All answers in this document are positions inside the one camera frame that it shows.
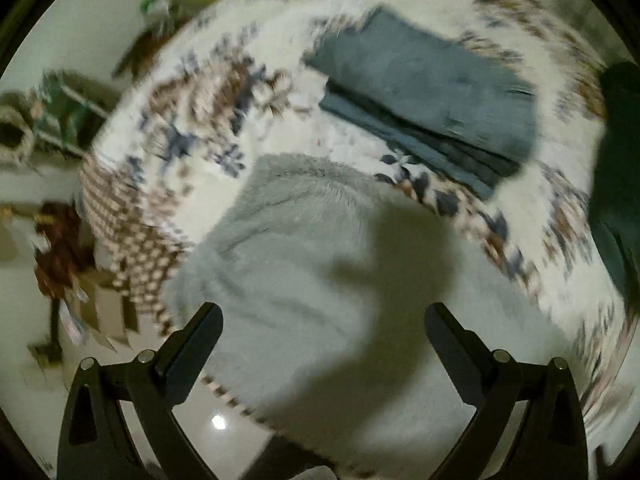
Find grey fluffy pants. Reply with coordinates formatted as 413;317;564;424
162;155;574;479

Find open cardboard box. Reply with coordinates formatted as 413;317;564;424
70;269;139;348

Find red brown cloth pile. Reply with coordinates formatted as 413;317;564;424
35;202;94;299

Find dark green blanket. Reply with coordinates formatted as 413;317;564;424
588;62;639;308

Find folded blue-grey clothes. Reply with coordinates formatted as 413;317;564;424
305;6;537;200

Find green metal shelf rack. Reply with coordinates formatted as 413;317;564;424
28;70;110;158

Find floral bed blanket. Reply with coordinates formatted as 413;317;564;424
81;0;634;426

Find green white items pile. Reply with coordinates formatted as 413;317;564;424
139;0;190;29

